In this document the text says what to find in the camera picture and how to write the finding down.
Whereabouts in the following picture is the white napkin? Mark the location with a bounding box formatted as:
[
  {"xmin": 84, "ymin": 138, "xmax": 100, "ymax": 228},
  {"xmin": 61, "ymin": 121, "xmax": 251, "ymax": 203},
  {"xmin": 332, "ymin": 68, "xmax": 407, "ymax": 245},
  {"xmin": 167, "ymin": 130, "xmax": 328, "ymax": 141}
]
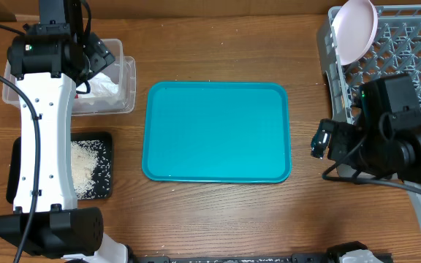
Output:
[{"xmin": 79, "ymin": 72, "xmax": 120, "ymax": 101}]

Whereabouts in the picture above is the large white plate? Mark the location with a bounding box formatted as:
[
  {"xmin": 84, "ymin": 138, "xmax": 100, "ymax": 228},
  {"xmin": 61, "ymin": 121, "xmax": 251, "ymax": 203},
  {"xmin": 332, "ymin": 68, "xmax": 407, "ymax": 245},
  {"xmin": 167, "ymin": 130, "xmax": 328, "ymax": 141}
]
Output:
[{"xmin": 332, "ymin": 0, "xmax": 378, "ymax": 66}]

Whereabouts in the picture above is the pile of white rice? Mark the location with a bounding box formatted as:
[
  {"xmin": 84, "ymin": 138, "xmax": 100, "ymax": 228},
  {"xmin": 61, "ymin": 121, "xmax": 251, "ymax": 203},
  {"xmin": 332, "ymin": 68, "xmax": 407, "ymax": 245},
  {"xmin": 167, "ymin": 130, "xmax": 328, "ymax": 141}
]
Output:
[{"xmin": 70, "ymin": 140, "xmax": 110, "ymax": 200}]

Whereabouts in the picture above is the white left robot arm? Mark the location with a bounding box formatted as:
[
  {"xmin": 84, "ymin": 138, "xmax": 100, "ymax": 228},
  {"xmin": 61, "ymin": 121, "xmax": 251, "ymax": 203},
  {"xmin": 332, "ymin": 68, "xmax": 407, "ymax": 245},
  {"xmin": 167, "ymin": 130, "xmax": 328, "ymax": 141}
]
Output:
[{"xmin": 0, "ymin": 0, "xmax": 134, "ymax": 262}]

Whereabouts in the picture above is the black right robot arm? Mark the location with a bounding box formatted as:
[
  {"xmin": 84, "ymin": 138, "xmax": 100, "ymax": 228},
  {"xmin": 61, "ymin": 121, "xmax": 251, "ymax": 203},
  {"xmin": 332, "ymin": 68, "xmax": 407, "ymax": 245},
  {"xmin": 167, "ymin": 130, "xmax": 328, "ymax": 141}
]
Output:
[{"xmin": 311, "ymin": 74, "xmax": 421, "ymax": 230}]

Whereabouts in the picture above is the grey dishwasher rack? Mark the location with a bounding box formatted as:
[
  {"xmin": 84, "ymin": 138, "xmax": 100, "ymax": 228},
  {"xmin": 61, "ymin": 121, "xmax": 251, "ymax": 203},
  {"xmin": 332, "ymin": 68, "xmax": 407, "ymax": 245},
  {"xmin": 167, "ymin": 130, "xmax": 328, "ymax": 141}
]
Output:
[{"xmin": 316, "ymin": 5, "xmax": 421, "ymax": 124}]

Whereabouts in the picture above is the clear plastic bin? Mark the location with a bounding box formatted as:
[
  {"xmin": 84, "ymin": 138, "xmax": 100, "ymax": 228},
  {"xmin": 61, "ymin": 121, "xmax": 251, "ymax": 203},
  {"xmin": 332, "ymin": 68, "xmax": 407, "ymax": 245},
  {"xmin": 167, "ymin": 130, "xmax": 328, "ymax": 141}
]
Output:
[{"xmin": 3, "ymin": 39, "xmax": 136, "ymax": 120}]

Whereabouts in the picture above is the black tray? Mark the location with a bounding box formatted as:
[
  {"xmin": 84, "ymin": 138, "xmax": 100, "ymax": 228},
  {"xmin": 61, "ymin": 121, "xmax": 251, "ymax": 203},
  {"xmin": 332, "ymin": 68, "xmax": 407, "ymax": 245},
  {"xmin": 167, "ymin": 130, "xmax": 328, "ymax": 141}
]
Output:
[{"xmin": 5, "ymin": 131, "xmax": 114, "ymax": 204}]

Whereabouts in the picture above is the teal plastic tray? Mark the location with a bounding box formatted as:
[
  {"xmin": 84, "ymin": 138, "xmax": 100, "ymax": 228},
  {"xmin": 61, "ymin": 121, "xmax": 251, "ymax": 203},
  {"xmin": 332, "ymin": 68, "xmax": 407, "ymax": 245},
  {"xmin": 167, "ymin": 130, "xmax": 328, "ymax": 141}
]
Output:
[{"xmin": 142, "ymin": 81, "xmax": 292, "ymax": 183}]

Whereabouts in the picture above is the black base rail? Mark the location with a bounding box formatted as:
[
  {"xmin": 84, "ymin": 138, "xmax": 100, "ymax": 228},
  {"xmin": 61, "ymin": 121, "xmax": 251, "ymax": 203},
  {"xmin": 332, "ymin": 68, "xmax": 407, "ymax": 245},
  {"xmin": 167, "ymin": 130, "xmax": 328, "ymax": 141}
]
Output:
[{"xmin": 126, "ymin": 251, "xmax": 394, "ymax": 263}]

